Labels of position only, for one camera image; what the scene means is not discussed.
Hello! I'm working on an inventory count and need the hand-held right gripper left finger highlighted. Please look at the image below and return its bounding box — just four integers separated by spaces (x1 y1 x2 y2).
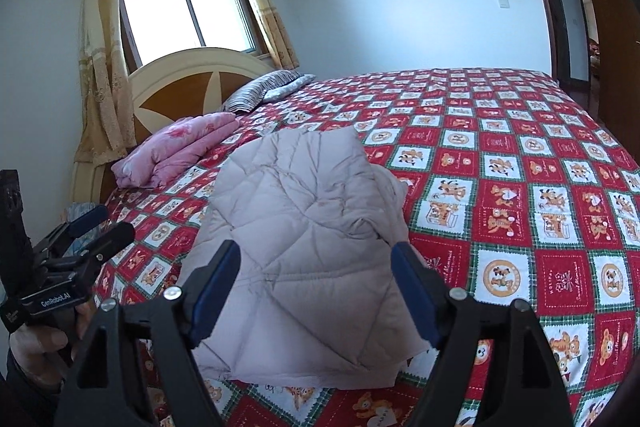
60 239 242 427

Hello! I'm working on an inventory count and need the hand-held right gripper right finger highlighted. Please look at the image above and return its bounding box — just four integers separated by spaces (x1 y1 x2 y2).
390 242 573 427

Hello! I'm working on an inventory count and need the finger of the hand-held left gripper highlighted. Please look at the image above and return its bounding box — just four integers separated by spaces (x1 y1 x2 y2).
50 222 137 278
32 204 110 258

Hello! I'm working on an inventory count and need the pale pink quilted puffer jacket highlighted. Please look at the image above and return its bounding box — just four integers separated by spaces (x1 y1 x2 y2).
176 127 433 392

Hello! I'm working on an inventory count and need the person's left forearm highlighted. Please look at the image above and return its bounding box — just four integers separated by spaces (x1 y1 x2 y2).
0 347 63 427

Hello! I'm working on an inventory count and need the person's left hand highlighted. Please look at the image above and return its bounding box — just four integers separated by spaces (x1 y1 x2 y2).
7 299 98 388

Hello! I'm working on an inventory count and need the pale blue cloth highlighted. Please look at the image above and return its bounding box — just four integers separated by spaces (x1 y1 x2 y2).
65 202 101 258

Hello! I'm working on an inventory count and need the folded pink blanket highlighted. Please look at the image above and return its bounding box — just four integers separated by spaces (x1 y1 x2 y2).
111 112 240 190

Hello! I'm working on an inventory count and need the cream and brown headboard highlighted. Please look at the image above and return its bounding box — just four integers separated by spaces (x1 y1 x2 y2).
70 48 273 202

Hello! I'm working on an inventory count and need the red checked printed bedspread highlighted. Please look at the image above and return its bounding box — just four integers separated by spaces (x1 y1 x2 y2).
92 67 640 427

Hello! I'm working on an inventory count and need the long yellow curtain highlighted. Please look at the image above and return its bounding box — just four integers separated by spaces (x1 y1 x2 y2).
74 0 133 168

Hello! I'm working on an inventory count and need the striped pillow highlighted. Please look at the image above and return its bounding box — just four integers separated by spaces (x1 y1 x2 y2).
222 70 303 114

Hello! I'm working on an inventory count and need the grey dotted pillow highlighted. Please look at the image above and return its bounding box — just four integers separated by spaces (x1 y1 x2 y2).
260 74 317 102

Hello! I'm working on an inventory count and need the window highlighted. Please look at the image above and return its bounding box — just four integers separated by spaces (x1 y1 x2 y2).
117 0 271 75

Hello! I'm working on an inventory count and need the brown wooden door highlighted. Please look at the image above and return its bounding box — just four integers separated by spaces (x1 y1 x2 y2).
570 0 640 148

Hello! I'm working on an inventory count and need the dark wooden door frame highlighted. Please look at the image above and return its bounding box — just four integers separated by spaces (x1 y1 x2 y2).
507 0 573 95

